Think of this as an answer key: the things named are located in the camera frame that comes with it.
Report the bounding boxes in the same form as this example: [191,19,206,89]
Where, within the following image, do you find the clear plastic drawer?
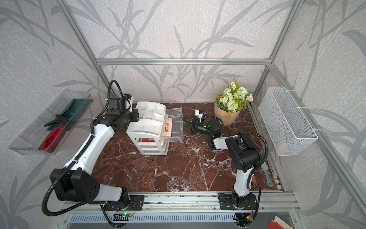
[166,107,184,143]

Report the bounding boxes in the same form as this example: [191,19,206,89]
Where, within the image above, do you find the pink postcard red characters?
[162,118,173,138]

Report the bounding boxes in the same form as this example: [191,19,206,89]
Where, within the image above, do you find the white plastic drawer organizer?
[127,102,169,156]

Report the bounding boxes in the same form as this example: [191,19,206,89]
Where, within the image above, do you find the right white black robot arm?
[182,116,268,210]

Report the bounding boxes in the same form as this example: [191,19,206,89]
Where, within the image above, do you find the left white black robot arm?
[42,80,139,217]

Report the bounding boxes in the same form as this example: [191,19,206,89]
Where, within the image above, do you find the red item in lower drawer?
[141,138,155,143]

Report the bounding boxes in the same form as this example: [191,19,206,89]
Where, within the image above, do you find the potted white flower plant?
[214,78,254,126]

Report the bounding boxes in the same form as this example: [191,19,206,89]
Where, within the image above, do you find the green card in bin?
[47,99,92,131]

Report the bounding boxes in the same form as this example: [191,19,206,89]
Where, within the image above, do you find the black clamp in bin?
[44,114,69,127]

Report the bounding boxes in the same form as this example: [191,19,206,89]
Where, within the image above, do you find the red brush in bin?
[38,126,66,153]

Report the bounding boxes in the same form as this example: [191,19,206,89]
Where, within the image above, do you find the blue garden hand rake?
[252,175,258,188]

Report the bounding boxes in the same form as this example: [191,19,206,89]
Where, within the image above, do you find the green circuit board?
[113,212,135,220]

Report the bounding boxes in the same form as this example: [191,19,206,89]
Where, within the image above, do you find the red paper at corner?
[269,216,293,229]

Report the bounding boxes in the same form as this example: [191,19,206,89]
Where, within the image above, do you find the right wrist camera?
[194,110,206,122]

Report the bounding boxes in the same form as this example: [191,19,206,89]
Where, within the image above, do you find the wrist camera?
[124,94,133,112]
[194,110,206,122]

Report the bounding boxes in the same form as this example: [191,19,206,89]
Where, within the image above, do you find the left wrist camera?
[124,94,133,112]

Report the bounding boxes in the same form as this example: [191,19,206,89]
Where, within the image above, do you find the clear plastic wall bin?
[9,90,93,155]

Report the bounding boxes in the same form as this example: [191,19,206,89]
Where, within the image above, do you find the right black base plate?
[217,193,258,210]

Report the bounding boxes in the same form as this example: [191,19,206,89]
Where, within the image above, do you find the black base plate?
[104,195,145,211]
[217,193,258,210]

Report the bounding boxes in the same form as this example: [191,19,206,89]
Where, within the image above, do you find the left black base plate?
[104,195,145,211]

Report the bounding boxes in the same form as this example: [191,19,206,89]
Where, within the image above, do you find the white wire mesh basket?
[259,86,318,156]

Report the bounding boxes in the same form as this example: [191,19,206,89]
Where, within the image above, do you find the aluminium front rail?
[59,191,301,214]

